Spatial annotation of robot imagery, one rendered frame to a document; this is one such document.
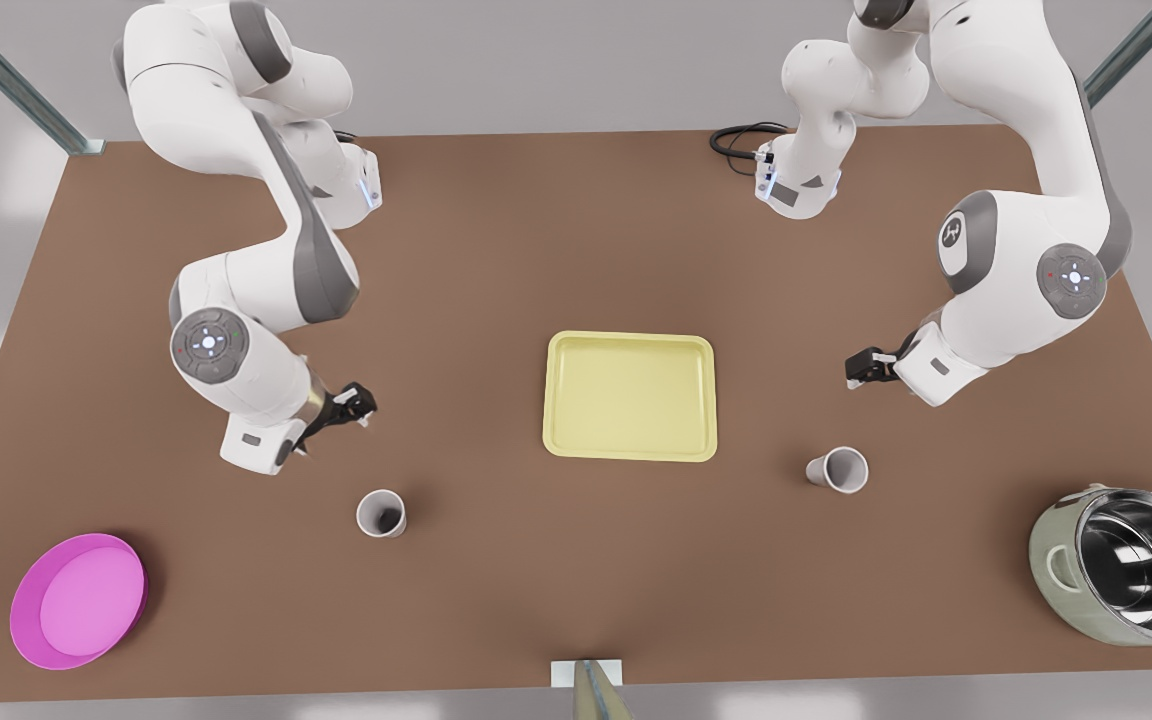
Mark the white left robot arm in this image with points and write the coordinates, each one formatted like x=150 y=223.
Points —
x=1016 y=290

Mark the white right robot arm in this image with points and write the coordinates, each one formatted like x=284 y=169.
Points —
x=236 y=250

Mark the white IKEA cup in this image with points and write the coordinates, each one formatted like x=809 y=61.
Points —
x=840 y=470
x=381 y=514

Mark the pale yellow rectangular tray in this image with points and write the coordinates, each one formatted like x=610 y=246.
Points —
x=630 y=396

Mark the pink round bowl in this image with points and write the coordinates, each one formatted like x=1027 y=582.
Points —
x=78 y=601

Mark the steel pot with pale shell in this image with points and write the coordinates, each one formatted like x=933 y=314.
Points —
x=1126 y=570

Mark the silver frame post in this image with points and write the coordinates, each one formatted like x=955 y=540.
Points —
x=1132 y=50
x=596 y=690
x=11 y=78

